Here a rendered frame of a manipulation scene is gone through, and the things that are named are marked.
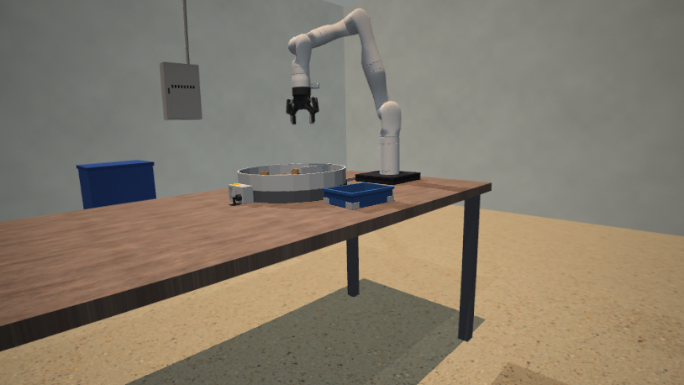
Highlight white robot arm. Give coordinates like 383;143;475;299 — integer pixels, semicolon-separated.
288;8;401;175

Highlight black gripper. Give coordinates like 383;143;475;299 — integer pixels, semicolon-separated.
287;87;319;124

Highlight blue crate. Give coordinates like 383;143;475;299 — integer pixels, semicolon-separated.
323;182;394;210

